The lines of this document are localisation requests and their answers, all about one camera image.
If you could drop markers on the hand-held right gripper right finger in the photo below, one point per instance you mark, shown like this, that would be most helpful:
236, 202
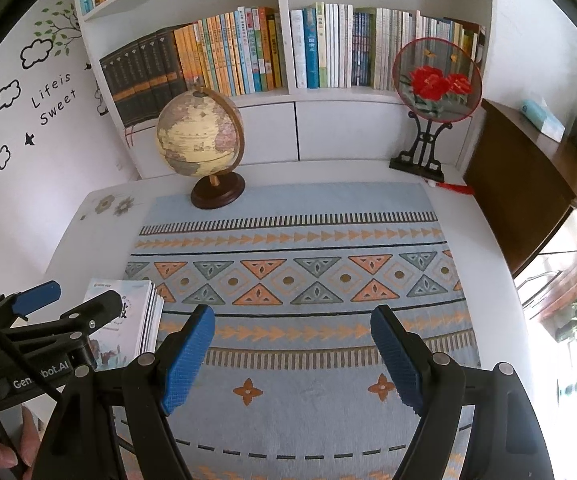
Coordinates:
398, 355

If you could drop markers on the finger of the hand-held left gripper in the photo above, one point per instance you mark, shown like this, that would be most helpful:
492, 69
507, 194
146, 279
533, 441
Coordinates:
38, 295
96, 307

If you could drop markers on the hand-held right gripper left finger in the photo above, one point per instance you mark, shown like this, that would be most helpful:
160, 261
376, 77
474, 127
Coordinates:
188, 360

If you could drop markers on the stack of picture books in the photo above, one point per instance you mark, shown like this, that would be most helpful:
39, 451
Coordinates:
151, 320

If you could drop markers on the row of orange colourful books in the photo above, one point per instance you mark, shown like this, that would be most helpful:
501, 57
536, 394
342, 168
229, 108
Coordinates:
228, 50

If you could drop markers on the row of white blue books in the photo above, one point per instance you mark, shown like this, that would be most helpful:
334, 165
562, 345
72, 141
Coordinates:
338, 45

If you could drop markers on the patterned blue table mat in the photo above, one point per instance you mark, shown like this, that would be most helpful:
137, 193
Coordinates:
293, 385

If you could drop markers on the red tassel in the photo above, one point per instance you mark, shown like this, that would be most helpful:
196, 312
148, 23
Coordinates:
456, 189

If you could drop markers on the antique desk globe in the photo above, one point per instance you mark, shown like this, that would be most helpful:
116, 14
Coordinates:
193, 135

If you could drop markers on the black carved fan stand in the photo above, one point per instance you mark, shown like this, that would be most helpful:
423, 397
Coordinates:
421, 152

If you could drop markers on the dark wooden cabinet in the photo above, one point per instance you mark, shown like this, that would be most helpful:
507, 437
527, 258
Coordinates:
518, 185

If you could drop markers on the white bookshelf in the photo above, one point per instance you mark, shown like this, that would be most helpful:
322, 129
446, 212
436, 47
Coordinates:
343, 130

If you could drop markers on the row of black hardcover volumes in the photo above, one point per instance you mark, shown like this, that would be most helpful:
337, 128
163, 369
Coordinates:
138, 75

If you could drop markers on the light blue tissue box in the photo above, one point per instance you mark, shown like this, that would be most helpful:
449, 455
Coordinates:
543, 119

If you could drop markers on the round embroidered flower fan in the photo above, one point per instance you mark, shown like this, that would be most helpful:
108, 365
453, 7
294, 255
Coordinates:
436, 80

